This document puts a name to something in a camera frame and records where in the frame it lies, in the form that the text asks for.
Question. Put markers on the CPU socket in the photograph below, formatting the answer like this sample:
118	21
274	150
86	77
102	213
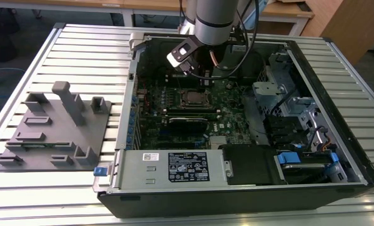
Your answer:
182	105

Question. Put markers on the black RAM slot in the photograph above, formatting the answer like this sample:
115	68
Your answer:
190	111
190	114

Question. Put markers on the blue expansion slot clip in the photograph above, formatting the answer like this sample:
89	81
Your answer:
130	139
131	130
133	121

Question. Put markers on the grey case release latch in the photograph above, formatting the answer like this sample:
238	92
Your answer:
135	40

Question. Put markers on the green motherboard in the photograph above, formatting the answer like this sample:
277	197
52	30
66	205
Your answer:
234	120

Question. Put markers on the black graphics card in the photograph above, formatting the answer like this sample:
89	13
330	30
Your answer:
189	127

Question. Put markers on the silver chipset heatsink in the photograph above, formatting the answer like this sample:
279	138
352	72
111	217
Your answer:
218	140

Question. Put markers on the silver drive cage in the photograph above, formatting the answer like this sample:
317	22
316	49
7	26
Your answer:
300	106

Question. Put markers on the hard disk in blue carrier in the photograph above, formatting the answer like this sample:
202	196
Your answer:
289	157

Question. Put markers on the wooden cabinet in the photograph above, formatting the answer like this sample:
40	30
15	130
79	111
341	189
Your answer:
353	21

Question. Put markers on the silver power supply unit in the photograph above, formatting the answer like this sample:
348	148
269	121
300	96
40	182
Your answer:
137	174

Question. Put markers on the grey parts rack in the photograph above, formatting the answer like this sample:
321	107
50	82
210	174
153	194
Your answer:
64	131

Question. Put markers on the blue power supply latch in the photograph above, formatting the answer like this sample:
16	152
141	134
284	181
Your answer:
99	171

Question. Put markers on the blue plastic clip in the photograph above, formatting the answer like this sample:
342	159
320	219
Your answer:
334	157

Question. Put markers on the black open PC case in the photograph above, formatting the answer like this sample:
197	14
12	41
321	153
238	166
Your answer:
206	204

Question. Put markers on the black office chair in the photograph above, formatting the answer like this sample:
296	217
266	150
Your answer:
3	44

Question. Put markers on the green RAM stick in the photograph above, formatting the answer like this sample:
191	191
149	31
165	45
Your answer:
38	145

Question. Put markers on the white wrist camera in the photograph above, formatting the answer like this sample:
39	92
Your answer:
174	61

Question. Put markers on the silver metal bracket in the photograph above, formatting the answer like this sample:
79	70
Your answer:
266	88

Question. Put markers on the wooden desk white frame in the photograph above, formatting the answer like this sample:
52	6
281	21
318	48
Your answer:
64	2
288	14

